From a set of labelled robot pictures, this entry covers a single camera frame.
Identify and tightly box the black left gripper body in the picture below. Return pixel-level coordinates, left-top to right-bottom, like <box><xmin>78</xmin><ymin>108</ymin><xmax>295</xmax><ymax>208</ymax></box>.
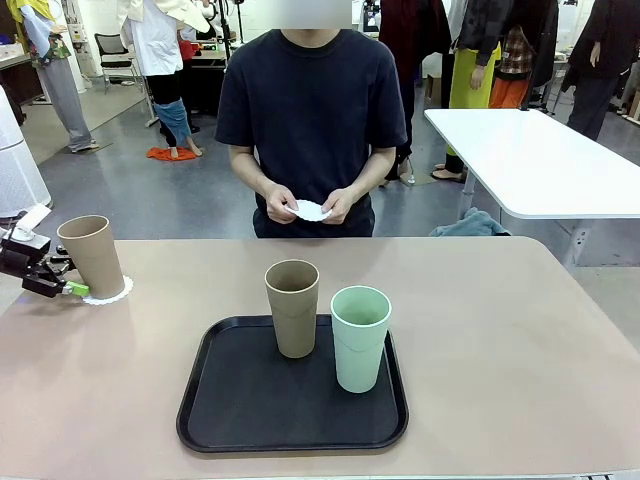
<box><xmin>0</xmin><ymin>233</ymin><xmax>69</xmax><ymax>300</ymax></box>

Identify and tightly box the brown tall cup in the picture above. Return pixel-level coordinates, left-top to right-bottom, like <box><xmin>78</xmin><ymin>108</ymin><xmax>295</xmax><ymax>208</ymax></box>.
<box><xmin>56</xmin><ymin>214</ymin><xmax>126</xmax><ymax>300</ymax></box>
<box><xmin>264</xmin><ymin>259</ymin><xmax>321</xmax><ymax>360</ymax></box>

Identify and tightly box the white scalloped paper coaster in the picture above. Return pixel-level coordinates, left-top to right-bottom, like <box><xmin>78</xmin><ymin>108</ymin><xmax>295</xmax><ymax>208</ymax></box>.
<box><xmin>284</xmin><ymin>199</ymin><xmax>335</xmax><ymax>222</ymax></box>
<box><xmin>79</xmin><ymin>273</ymin><xmax>135</xmax><ymax>307</ymax></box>

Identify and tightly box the light green tall cup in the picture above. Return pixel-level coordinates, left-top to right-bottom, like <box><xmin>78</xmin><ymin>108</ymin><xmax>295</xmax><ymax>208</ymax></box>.
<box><xmin>330</xmin><ymin>285</ymin><xmax>392</xmax><ymax>394</ymax></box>

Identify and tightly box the person's left forearm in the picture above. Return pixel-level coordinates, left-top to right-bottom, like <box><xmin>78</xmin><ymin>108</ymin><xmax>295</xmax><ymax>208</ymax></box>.
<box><xmin>349</xmin><ymin>147</ymin><xmax>396</xmax><ymax>199</ymax></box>

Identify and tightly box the person's right forearm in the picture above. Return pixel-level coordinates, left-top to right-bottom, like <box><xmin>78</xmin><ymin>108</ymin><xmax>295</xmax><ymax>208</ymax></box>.
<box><xmin>228</xmin><ymin>144</ymin><xmax>281</xmax><ymax>199</ymax></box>

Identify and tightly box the person's right hand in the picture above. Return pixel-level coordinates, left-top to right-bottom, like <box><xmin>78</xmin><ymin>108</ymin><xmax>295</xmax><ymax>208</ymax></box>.
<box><xmin>266</xmin><ymin>184</ymin><xmax>307</xmax><ymax>223</ymax></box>

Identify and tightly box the person's left hand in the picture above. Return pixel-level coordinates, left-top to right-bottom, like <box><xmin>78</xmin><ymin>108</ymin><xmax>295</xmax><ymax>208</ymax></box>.
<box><xmin>322</xmin><ymin>188</ymin><xmax>364</xmax><ymax>225</ymax></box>

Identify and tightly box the white cylindrical air purifier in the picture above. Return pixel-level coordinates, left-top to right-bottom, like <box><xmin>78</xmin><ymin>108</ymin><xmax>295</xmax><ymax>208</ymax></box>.
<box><xmin>0</xmin><ymin>84</ymin><xmax>54</xmax><ymax>220</ymax></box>

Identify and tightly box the orange cloth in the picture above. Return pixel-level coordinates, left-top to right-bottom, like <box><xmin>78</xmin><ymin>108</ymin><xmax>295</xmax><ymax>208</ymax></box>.
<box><xmin>146</xmin><ymin>146</ymin><xmax>199</xmax><ymax>162</ymax></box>

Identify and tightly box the wooden desk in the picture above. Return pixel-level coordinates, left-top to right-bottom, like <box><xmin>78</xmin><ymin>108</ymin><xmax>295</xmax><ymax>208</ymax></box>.
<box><xmin>0</xmin><ymin>47</ymin><xmax>49</xmax><ymax>109</ymax></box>

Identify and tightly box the black plastic tray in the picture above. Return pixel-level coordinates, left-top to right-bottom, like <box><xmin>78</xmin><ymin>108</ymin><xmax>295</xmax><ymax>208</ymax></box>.
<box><xmin>176</xmin><ymin>313</ymin><xmax>410</xmax><ymax>455</ymax></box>

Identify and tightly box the black office chair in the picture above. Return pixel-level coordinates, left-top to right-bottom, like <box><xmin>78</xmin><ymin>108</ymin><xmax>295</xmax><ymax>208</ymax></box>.
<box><xmin>94</xmin><ymin>33</ymin><xmax>144</xmax><ymax>96</ymax></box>

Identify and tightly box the dark workbench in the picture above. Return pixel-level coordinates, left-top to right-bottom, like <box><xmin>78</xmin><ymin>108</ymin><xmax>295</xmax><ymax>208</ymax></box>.
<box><xmin>179</xmin><ymin>42</ymin><xmax>231</xmax><ymax>119</ymax></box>

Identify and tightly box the black tripod stand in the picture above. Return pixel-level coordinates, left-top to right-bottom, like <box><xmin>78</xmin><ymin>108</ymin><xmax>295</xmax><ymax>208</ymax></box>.
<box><xmin>214</xmin><ymin>0</ymin><xmax>239</xmax><ymax>76</ymax></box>

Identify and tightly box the person in dark T-shirt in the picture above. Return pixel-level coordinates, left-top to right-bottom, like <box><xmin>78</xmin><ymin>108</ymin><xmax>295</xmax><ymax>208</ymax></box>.
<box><xmin>214</xmin><ymin>0</ymin><xmax>409</xmax><ymax>239</ymax></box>

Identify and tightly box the blue-grey cloth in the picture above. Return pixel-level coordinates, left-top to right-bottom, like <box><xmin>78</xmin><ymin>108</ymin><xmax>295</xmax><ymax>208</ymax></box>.
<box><xmin>428</xmin><ymin>207</ymin><xmax>512</xmax><ymax>238</ymax></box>

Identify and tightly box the cardboard box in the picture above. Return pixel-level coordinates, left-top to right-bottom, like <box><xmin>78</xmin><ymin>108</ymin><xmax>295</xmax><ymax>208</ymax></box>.
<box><xmin>424</xmin><ymin>73</ymin><xmax>445</xmax><ymax>106</ymax></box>

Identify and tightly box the mannequin in dark red dress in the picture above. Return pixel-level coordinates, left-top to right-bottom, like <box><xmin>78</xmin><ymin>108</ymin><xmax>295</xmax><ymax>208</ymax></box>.
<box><xmin>378</xmin><ymin>0</ymin><xmax>454</xmax><ymax>121</ymax></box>

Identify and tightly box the mannequin with yellow skirt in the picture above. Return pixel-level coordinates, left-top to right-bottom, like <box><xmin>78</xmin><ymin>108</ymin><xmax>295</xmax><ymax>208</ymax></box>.
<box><xmin>432</xmin><ymin>0</ymin><xmax>503</xmax><ymax>184</ymax></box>

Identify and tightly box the white table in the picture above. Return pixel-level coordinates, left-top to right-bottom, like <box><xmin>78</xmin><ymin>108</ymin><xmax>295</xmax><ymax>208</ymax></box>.
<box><xmin>423</xmin><ymin>108</ymin><xmax>640</xmax><ymax>267</ymax></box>

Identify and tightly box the mannequin with orange trousers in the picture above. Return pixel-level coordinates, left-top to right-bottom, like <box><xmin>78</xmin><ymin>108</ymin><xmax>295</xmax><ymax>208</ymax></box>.
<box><xmin>488</xmin><ymin>27</ymin><xmax>534</xmax><ymax>110</ymax></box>

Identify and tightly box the mannequin in black outfit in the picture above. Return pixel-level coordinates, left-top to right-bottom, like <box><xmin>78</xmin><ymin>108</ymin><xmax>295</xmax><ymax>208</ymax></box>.
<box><xmin>562</xmin><ymin>0</ymin><xmax>640</xmax><ymax>141</ymax></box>

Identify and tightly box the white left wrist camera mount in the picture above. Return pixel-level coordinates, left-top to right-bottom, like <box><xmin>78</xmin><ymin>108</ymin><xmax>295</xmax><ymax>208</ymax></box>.
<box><xmin>8</xmin><ymin>203</ymin><xmax>53</xmax><ymax>242</ymax></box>

